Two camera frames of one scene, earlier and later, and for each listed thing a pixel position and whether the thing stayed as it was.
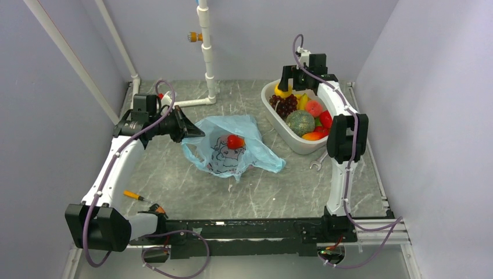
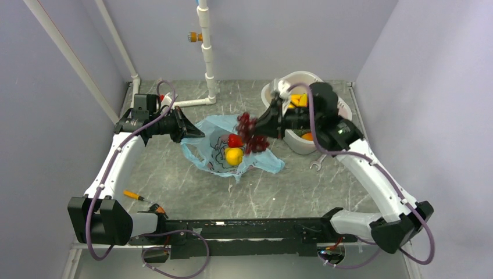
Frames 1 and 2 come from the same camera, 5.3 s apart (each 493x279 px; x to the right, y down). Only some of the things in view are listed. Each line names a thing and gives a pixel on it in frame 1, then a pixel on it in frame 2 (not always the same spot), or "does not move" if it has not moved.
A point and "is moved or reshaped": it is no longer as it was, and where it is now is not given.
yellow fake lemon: x=281 y=93 is moved or reshaped
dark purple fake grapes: x=283 y=107 is moved or reshaped
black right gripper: x=289 y=72 → x=271 y=123
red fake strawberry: x=235 y=142 does not move
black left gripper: x=185 y=127 does not move
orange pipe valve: x=193 y=36 does not move
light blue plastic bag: x=212 y=152 does not move
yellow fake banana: x=302 y=101 does not move
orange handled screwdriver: x=135 y=195 does not move
